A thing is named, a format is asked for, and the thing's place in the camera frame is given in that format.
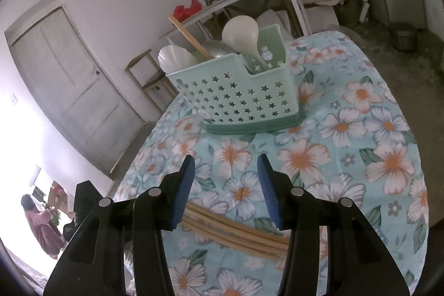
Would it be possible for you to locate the metal spoon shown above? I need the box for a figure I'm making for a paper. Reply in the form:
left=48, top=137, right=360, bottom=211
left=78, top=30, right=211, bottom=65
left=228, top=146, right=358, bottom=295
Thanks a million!
left=203, top=40, right=236, bottom=59

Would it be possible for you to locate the floral light blue tablecloth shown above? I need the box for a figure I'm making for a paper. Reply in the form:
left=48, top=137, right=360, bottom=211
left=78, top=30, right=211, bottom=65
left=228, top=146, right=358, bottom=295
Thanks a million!
left=113, top=31, right=429, bottom=296

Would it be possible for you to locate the metal cooking pot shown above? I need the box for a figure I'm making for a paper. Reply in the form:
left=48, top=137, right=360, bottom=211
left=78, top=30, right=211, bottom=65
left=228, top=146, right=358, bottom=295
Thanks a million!
left=392, top=22, right=417, bottom=51

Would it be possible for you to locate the white plastic rice spoon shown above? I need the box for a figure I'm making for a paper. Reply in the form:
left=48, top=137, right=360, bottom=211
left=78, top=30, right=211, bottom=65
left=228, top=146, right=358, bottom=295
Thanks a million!
left=222, top=16, right=269, bottom=72

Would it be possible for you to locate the white pillow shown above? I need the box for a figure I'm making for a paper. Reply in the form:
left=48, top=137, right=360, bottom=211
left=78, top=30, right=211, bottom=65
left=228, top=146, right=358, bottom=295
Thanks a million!
left=257, top=10, right=289, bottom=36

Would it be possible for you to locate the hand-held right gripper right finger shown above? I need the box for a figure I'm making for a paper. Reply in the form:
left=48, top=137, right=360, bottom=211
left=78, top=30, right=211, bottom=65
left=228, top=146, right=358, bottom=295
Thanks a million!
left=257, top=154, right=412, bottom=296

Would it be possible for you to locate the light green star-holed utensil basket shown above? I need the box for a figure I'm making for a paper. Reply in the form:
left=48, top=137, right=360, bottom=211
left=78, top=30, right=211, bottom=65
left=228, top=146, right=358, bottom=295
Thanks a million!
left=165, top=25, right=309, bottom=134

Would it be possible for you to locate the red plastic bag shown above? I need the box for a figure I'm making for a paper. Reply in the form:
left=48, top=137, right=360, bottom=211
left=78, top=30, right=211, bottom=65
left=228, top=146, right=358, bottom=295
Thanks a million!
left=173, top=0, right=202, bottom=22

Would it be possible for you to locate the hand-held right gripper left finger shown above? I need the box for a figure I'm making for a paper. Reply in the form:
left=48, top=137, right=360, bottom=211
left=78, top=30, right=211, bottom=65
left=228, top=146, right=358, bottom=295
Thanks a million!
left=43, top=155, right=195, bottom=296

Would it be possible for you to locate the white panel door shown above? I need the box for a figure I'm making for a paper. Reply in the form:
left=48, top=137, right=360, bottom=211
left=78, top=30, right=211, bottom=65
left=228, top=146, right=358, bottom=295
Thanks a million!
left=5, top=6, right=146, bottom=175

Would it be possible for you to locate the white shell-shaped spoon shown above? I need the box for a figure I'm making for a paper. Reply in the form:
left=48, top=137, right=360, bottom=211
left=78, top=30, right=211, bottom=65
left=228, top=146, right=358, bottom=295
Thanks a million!
left=158, top=44, right=198, bottom=74

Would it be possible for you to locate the wooden chair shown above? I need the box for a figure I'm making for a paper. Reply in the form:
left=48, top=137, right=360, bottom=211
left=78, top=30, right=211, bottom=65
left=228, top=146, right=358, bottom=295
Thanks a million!
left=125, top=49, right=177, bottom=111

